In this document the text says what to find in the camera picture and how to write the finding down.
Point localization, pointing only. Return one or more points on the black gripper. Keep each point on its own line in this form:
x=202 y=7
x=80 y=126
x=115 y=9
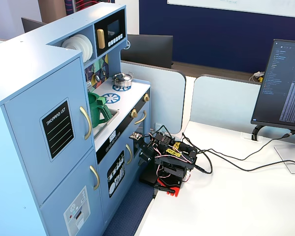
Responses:
x=144 y=150

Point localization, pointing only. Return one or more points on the blue shopping list cabinet door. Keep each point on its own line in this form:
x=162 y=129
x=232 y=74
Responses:
x=27 y=135

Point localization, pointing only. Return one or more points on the red printed arm base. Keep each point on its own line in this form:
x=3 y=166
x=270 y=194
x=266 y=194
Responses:
x=174 y=190

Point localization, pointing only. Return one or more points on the blue door with dishes print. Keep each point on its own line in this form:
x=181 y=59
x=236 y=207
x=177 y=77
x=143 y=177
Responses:
x=105 y=167

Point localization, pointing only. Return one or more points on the blue door with dispenser print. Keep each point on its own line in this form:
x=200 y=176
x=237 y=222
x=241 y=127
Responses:
x=64 y=191

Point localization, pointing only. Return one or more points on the black flat base block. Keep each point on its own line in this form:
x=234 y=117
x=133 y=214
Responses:
x=147 y=179

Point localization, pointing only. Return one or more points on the black table clamp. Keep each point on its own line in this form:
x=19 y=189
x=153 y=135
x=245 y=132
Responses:
x=162 y=188

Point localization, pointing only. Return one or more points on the gold stove knob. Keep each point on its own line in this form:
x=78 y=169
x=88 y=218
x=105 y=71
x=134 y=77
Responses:
x=146 y=97
x=134 y=113

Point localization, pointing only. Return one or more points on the pale blue desk divider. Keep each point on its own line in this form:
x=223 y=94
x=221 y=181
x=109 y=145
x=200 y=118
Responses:
x=223 y=103
x=162 y=98

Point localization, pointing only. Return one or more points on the dark blue textured mat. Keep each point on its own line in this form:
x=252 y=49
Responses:
x=127 y=214

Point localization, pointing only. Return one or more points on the green toy pitcher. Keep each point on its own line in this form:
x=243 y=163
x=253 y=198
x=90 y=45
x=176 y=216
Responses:
x=96 y=110

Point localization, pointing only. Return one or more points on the silver toy pot with lid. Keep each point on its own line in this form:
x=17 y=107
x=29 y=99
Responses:
x=123 y=79

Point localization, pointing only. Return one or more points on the hanging toy ladle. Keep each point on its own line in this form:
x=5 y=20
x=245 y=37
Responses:
x=97 y=78

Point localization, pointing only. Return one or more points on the hanging toy utensil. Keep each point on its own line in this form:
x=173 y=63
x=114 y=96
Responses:
x=103 y=72

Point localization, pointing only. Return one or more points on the wide black monitor back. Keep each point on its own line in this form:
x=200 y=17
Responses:
x=150 y=51

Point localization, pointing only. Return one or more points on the white plates stack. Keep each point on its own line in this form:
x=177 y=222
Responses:
x=89 y=49

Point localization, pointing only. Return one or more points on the white toy plate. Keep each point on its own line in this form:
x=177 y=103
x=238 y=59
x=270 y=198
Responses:
x=68 y=44
x=84 y=48

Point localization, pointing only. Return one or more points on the blue toy kitchen body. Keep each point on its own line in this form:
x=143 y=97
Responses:
x=27 y=61

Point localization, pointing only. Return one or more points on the silver monitor stand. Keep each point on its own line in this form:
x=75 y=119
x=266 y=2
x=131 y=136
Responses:
x=292 y=159

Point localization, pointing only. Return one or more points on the lit computer monitor with code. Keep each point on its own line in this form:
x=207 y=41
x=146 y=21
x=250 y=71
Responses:
x=280 y=86

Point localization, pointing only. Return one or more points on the brown wooden panel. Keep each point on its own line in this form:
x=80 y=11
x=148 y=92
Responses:
x=51 y=9

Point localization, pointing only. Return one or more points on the small black monitor back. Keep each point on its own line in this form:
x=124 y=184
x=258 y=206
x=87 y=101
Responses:
x=29 y=24

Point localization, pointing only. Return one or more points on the white whiteboard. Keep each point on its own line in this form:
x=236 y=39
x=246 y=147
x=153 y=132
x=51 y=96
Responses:
x=236 y=5

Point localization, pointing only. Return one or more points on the small wrist camera board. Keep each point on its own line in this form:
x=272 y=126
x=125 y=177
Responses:
x=135 y=136

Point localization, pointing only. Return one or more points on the small white bracket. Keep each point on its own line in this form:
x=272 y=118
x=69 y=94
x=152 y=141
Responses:
x=158 y=126

